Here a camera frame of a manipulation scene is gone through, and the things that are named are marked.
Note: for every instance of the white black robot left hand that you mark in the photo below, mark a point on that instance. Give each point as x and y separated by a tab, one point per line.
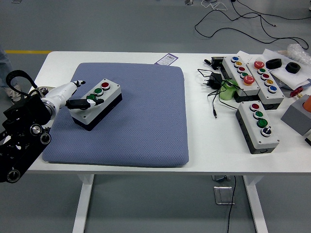
60	93

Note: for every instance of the grey four-button control box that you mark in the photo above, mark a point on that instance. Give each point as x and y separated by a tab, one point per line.
250	126
107	95

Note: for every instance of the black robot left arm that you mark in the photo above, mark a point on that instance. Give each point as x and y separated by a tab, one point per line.
22	116

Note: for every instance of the person's leg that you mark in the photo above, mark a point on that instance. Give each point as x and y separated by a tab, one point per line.
5	70

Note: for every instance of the blue-grey textured mat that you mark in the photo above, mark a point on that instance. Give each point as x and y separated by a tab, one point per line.
136	116

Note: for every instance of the purple barcode label card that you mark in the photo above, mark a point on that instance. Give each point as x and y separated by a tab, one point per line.
167	59

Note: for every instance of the white table leg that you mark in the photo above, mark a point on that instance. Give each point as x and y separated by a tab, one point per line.
82	204
256	204

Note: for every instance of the black power adapter plug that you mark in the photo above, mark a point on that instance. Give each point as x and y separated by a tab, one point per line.
213	80

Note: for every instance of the small black device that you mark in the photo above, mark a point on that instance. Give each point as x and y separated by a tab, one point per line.
216	61

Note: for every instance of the light green plastic part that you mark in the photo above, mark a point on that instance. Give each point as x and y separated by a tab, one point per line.
227	93

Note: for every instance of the metal floor socket plate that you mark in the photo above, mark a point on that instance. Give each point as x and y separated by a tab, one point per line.
222	195

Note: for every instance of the white paper sheet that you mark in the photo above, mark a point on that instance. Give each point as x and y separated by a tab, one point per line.
286	76

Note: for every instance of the grey block box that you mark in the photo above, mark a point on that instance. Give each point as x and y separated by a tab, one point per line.
295	119

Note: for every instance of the clear bubble wrap bag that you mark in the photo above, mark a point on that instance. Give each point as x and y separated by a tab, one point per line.
297	52

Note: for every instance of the blue white tape strip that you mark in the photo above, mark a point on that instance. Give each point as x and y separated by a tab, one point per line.
305	84

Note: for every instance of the orange cylinder part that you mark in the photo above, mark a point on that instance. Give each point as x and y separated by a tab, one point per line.
308	103

